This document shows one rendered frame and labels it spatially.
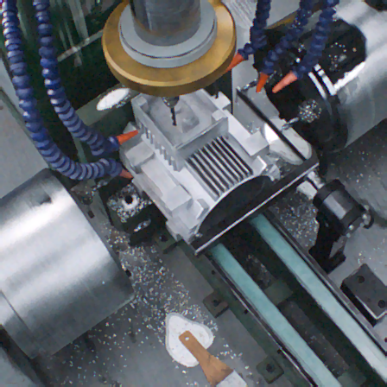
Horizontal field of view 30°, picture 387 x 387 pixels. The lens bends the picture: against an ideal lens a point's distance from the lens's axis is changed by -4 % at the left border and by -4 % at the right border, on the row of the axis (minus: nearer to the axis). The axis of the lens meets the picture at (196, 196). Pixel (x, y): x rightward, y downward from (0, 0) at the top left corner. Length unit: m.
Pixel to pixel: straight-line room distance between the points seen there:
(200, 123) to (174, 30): 0.27
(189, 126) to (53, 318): 0.36
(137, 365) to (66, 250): 0.37
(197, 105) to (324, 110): 0.21
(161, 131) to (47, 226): 0.23
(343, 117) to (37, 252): 0.53
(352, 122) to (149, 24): 0.44
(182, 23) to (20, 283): 0.43
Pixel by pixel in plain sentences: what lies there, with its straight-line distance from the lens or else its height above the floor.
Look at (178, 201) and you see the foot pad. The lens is 1.14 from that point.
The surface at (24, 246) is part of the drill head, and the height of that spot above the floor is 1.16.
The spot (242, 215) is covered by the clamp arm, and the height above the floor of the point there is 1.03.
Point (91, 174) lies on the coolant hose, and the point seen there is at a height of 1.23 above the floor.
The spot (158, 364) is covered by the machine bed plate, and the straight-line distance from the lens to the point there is 1.34.
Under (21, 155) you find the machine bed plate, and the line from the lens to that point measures 1.57.
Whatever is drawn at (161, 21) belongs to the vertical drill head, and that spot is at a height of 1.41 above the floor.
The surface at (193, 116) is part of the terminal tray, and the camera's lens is 1.15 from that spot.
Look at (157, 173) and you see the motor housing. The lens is 1.18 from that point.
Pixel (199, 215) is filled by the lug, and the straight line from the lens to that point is 1.12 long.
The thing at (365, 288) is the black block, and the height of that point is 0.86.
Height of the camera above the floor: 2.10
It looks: 63 degrees down
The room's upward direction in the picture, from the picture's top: 7 degrees counter-clockwise
